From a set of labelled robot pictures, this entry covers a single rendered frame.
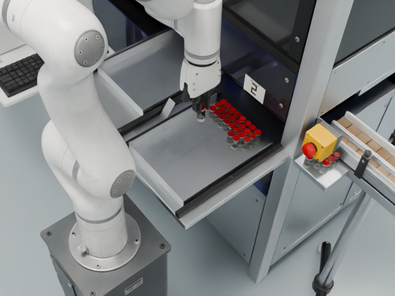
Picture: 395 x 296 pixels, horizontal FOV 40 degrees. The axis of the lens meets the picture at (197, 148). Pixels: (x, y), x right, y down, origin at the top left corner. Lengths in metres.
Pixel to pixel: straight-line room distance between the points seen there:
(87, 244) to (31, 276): 1.06
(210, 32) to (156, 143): 0.54
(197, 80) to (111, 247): 0.47
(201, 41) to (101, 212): 0.45
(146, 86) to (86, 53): 0.99
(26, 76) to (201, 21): 0.93
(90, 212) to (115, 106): 0.57
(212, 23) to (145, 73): 0.69
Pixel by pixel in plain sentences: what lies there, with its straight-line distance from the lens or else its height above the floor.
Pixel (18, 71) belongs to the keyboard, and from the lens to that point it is 2.01.
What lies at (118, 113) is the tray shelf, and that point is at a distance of 1.74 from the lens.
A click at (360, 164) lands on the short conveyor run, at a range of 1.62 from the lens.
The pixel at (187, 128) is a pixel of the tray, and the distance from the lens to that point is 1.69.
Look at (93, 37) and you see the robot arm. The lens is 0.84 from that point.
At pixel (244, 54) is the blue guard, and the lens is 1.60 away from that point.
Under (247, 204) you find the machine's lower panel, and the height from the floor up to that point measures 0.47.
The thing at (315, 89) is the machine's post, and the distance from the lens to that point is 1.45.
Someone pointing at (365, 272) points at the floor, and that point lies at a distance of 2.54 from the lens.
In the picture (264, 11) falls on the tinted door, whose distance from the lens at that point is 1.47.
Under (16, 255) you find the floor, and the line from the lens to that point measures 2.53.
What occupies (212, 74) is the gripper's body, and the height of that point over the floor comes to 1.24.
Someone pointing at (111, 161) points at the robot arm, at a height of 1.29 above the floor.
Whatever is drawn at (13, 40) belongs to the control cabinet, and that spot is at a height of 0.85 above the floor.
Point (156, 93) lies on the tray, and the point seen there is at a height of 0.88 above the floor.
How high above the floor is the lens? 2.16
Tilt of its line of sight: 51 degrees down
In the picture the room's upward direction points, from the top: 4 degrees clockwise
